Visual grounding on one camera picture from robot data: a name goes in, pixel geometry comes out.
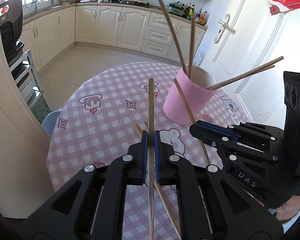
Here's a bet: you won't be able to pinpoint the wooden chopstick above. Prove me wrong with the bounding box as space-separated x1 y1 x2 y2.
207 64 276 91
148 77 155 240
133 124 143 138
158 0 186 73
154 182 181 239
173 79 211 165
188 17 196 79
206 56 284 90

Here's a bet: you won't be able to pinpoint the cream lower kitchen cabinets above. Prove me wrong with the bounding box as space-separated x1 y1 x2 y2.
21 2 208 73

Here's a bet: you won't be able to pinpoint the kitchen faucet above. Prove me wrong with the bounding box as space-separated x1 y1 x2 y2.
32 0 38 14

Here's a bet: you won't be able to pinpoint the right hand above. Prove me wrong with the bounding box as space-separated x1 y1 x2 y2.
275 196 300 224

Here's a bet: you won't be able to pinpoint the wooden chopstick on table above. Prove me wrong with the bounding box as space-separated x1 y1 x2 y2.
154 182 181 239
133 124 143 138

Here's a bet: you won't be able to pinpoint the pink cylindrical utensil holder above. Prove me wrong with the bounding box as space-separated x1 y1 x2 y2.
163 66 215 125

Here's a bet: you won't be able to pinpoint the cream open door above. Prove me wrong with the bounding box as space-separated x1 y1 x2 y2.
0 37 54 218

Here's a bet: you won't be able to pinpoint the wooden chopstick in cup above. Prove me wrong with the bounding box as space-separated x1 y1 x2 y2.
206 56 284 90
158 0 186 73
188 17 196 79
207 64 276 91

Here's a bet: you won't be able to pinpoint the pink checkered tablecloth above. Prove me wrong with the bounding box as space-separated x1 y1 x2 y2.
46 62 248 239

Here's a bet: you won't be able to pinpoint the blue chair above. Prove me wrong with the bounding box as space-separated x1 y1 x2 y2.
42 109 61 136

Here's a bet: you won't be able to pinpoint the white door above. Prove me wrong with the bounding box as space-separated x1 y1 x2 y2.
200 0 300 128

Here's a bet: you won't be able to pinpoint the condiment bottles group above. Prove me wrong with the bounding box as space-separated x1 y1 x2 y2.
183 3 210 26

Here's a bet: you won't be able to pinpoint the green small appliance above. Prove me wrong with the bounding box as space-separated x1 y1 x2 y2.
168 1 185 17

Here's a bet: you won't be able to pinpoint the metal storage rack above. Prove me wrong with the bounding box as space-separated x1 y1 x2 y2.
8 49 44 109

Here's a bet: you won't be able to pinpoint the gas stove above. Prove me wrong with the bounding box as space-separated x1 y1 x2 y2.
101 0 150 7

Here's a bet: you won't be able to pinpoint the black rice cooker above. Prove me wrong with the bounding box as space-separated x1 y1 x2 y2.
0 0 24 63

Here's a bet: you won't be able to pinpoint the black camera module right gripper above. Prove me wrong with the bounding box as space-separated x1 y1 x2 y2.
283 71 300 196

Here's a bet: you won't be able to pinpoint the silver door handle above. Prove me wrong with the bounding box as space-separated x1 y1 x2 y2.
213 14 236 44

